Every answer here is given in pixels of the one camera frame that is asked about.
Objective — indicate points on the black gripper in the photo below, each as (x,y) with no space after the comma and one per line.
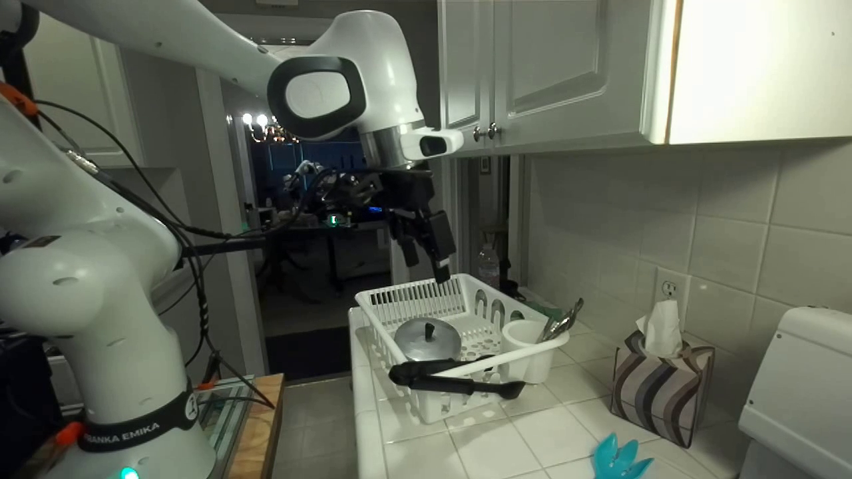
(410,203)

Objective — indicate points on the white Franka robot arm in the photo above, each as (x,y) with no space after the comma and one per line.
(97,293)

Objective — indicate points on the clear bottle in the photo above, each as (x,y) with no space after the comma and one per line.
(491,261)

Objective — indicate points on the white plastic dish rack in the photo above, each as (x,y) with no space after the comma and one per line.
(479,307)

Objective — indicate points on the silver pot lid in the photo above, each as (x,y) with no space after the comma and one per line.
(427,342)

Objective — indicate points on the metal cabinet knob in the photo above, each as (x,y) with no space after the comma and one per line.
(479,134)
(492,132)

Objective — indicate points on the green cloth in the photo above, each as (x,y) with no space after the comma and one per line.
(542,310)

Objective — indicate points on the metal utensils in holder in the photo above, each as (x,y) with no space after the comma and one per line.
(548,327)

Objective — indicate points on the metal spoon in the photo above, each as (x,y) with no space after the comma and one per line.
(572,311)

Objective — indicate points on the lit chandelier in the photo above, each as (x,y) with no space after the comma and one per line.
(261,129)

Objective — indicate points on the white upper cabinet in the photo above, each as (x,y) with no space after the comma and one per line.
(548,70)

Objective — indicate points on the wooden shelf edge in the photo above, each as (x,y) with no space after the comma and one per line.
(261,434)

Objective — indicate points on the white range hood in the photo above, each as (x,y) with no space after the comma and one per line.
(763,62)

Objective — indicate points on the white gas stove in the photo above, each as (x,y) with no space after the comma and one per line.
(798,390)

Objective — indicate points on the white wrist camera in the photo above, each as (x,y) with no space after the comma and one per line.
(427,145)

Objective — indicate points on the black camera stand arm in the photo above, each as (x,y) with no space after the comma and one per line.
(227,246)

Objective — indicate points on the white wall outlet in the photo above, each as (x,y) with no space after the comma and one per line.
(672,287)

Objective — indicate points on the aluminium base plate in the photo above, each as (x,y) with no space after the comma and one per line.
(227,412)

